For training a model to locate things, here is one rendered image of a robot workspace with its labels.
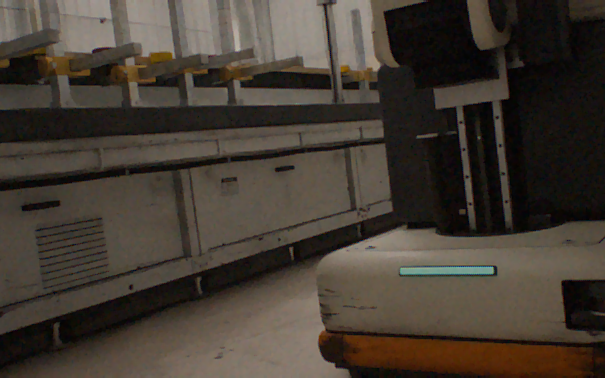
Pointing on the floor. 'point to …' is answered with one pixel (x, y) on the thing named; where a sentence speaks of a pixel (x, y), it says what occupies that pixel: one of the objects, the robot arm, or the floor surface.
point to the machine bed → (151, 219)
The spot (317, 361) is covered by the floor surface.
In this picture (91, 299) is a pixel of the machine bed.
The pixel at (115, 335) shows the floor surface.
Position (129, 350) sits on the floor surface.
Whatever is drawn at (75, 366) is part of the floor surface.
